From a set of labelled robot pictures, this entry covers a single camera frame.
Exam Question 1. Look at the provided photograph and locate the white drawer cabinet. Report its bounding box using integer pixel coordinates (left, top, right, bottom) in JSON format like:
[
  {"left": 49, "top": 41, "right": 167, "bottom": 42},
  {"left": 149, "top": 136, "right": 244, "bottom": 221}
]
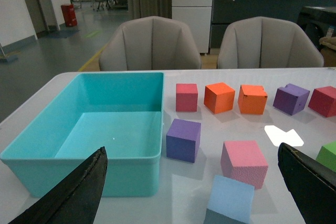
[{"left": 172, "top": 0, "right": 213, "bottom": 54}]

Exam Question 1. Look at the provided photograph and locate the chipped orange foam cube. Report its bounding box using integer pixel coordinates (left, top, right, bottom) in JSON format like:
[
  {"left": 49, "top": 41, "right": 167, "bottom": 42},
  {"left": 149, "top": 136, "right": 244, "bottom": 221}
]
[{"left": 238, "top": 84, "right": 268, "bottom": 115}]

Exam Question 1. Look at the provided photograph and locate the red foam cube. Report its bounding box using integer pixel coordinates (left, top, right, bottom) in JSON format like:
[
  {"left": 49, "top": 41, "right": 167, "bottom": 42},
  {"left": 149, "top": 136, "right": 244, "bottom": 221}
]
[{"left": 308, "top": 86, "right": 335, "bottom": 118}]

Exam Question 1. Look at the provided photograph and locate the black machine at right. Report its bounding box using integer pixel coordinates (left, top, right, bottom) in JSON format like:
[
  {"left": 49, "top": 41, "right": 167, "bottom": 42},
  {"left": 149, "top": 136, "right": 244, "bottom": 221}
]
[{"left": 297, "top": 6, "right": 335, "bottom": 51}]

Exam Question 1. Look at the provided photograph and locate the left beige chair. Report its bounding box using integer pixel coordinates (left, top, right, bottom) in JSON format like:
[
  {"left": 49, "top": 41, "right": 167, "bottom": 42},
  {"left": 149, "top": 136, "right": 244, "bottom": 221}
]
[{"left": 99, "top": 16, "right": 202, "bottom": 71}]

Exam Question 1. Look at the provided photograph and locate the light pink foam cube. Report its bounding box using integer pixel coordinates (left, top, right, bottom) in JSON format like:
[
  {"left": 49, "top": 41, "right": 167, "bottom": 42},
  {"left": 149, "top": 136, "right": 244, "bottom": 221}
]
[{"left": 220, "top": 140, "right": 268, "bottom": 189}]

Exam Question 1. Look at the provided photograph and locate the light blue foam cube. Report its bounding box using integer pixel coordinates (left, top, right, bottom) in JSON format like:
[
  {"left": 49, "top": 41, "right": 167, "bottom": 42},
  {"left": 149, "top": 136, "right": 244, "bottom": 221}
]
[{"left": 204, "top": 175, "right": 255, "bottom": 223}]

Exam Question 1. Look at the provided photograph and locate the dark grey counter cabinet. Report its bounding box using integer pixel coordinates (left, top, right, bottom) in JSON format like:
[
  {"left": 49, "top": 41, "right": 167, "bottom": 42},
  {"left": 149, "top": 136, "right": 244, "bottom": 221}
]
[{"left": 210, "top": 0, "right": 335, "bottom": 48}]

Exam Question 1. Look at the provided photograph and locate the green foam cube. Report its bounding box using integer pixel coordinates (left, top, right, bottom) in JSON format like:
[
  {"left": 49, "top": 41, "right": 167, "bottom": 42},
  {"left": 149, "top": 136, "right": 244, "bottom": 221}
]
[{"left": 316, "top": 141, "right": 336, "bottom": 172}]

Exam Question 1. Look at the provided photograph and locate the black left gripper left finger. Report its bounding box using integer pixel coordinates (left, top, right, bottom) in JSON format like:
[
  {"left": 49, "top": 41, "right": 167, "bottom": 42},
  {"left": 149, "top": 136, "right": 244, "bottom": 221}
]
[{"left": 10, "top": 147, "right": 108, "bottom": 223}]

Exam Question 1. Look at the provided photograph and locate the dark pink foam cube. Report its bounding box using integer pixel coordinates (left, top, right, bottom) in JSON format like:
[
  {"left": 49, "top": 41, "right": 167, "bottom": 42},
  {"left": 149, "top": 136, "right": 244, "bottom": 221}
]
[{"left": 175, "top": 83, "right": 198, "bottom": 112}]

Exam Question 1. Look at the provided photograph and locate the notched purple foam cube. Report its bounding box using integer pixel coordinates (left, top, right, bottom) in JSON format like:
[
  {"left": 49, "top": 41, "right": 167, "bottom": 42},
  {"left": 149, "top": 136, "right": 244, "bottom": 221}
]
[{"left": 273, "top": 83, "right": 310, "bottom": 115}]

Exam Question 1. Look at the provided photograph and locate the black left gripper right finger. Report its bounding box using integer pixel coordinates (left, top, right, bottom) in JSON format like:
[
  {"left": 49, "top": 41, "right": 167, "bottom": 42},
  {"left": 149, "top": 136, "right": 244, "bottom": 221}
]
[{"left": 278, "top": 143, "right": 335, "bottom": 223}]

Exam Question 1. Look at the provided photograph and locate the red fire extinguisher box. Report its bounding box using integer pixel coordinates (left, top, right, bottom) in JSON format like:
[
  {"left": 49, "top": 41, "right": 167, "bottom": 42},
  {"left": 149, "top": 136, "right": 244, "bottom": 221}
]
[{"left": 61, "top": 4, "right": 77, "bottom": 27}]

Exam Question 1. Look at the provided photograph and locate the teal plastic bin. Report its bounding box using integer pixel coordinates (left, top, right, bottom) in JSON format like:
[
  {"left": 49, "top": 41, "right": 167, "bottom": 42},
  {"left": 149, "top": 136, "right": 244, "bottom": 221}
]
[{"left": 1, "top": 72, "right": 164, "bottom": 197}]

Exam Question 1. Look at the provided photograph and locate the right beige chair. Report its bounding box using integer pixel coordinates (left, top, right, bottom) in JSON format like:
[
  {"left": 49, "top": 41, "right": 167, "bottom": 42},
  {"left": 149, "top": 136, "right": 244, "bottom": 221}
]
[{"left": 217, "top": 16, "right": 324, "bottom": 69}]

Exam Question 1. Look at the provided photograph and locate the beige chair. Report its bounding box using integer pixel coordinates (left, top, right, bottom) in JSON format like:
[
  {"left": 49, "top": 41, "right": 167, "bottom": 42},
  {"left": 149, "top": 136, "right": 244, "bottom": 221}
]
[
  {"left": 99, "top": 16, "right": 202, "bottom": 71},
  {"left": 217, "top": 16, "right": 324, "bottom": 69}
]

